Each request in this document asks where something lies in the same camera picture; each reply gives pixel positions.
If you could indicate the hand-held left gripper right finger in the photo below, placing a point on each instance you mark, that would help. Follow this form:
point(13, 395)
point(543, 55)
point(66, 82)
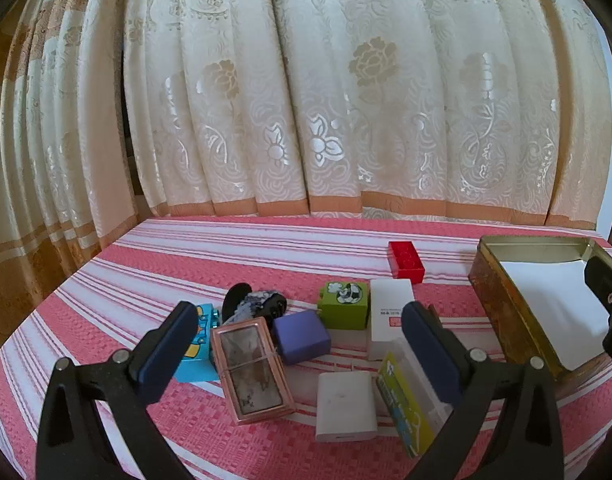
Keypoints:
point(428, 355)

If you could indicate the green printed toy brick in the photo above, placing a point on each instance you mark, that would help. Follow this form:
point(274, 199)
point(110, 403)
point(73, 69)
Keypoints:
point(341, 310)

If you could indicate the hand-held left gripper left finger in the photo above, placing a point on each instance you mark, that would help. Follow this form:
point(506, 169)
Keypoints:
point(168, 355)

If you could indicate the golden tin box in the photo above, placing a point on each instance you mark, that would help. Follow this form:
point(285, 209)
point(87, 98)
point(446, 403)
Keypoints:
point(491, 285)

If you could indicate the pink compact mirror case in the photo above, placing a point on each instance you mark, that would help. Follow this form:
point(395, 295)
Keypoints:
point(251, 375)

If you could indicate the white power bank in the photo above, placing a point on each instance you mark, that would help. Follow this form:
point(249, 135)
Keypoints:
point(343, 405)

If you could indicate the red toy brick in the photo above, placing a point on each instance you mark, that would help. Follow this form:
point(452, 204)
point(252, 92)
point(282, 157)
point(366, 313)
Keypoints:
point(406, 260)

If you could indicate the purple box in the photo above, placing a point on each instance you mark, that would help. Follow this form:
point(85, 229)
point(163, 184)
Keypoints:
point(301, 337)

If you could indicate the blue printed toy brick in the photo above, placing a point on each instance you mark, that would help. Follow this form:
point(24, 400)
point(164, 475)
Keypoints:
point(204, 325)

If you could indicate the black grey speckled object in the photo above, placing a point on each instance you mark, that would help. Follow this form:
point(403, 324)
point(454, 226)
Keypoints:
point(246, 305)

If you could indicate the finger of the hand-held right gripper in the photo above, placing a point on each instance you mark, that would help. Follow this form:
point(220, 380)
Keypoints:
point(608, 285)

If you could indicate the white paper sheet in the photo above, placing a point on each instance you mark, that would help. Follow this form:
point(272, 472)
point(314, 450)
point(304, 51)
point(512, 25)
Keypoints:
point(546, 305)

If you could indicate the cream floral curtain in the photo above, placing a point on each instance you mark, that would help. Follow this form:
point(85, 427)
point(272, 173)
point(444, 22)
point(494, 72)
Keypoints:
point(361, 85)
point(51, 135)

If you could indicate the tall white box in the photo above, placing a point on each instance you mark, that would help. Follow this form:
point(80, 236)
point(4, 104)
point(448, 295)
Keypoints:
point(386, 300)

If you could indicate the clear case with green card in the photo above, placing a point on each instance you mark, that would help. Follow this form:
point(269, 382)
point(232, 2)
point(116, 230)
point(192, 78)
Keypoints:
point(401, 405)

